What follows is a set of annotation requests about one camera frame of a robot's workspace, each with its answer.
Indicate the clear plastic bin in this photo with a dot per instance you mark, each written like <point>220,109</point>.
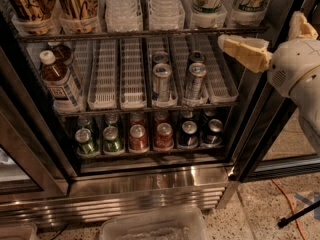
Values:
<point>178,223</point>

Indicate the brown patterned can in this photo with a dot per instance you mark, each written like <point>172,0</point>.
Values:
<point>78,0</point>
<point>33,10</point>

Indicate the red soda can front right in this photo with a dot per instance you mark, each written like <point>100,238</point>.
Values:
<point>164,136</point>

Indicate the brown tea bottle rear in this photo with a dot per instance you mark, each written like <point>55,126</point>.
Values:
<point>65,54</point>

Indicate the black tripod leg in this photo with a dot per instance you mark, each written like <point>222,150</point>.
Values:
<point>285,221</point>

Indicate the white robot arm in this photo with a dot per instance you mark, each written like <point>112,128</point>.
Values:
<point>306,96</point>

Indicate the silver slim can left front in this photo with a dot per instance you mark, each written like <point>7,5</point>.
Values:
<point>161,76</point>

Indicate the brown patterned can far left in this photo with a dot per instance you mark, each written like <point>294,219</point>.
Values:
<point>33,10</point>

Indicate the white empty shelf tray middle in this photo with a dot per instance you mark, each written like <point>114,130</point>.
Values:
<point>132,76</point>

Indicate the green soda can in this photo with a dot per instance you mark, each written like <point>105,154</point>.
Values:
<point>111,141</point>
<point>86,144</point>

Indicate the red soda can front left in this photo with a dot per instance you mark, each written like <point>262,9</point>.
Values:
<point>138,138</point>

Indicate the clear plastic bin corner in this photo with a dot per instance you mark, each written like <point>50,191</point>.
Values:
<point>19,232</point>

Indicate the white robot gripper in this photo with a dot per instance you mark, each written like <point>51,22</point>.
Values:
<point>292,64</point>

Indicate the clear water bottle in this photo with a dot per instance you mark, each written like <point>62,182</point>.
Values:
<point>166,15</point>
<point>123,15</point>

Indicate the green soda can front right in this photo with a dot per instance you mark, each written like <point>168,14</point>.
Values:
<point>111,141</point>

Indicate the clear water bottle left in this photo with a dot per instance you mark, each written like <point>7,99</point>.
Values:
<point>123,15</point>

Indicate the silver slim can right rear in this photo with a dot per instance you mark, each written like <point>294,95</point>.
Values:
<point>196,56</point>

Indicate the white empty shelf tray left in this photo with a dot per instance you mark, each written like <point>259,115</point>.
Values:
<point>103,83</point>

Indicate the clear water bottle right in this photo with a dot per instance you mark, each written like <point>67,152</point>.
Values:
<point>166,15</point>

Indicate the blue soda can front left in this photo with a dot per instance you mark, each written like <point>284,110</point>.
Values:
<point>188,135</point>

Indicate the blue soda can front right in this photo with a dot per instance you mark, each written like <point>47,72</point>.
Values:
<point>212,134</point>

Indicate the brown tea bottle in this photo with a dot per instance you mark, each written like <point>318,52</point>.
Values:
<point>65,54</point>
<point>59,81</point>

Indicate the white empty shelf tray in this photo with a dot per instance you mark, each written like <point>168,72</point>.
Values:
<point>132,76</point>
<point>220,84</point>
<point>103,83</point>

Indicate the silver slim can right front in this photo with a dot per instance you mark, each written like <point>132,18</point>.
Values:
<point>196,74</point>

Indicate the silver slim can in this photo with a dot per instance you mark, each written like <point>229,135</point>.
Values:
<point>159,57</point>
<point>161,76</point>
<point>196,56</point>
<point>196,74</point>

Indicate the white empty shelf tray right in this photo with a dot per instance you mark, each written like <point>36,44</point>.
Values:
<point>220,84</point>

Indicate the red soda can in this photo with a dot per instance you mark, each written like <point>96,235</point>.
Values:
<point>164,136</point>
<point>138,138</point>

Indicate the silver slim can left rear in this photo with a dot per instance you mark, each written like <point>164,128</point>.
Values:
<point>159,57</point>

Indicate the stainless steel fridge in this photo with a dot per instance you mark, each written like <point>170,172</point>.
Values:
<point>45,181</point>

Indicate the blue soda can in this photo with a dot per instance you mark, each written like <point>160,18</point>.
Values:
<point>212,134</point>
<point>188,135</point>

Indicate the brown tea bottle front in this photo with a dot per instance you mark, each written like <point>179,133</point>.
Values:
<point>59,81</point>

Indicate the green soda can front left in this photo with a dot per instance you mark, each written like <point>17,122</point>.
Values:
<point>86,144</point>

